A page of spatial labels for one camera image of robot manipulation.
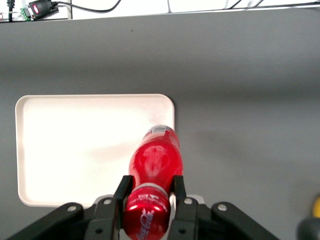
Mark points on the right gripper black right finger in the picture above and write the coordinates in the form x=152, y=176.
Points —
x=186, y=215

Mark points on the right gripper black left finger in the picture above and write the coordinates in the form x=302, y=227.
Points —
x=110, y=215

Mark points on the red coke bottle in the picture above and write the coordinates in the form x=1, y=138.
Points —
x=156, y=162

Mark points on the cream plastic tray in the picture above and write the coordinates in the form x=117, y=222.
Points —
x=75, y=150

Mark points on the yellow toy lemon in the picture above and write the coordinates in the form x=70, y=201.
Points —
x=317, y=207

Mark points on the black device with red light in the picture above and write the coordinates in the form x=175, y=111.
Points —
x=40, y=8

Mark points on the white vertical post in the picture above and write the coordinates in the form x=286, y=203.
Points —
x=69, y=8

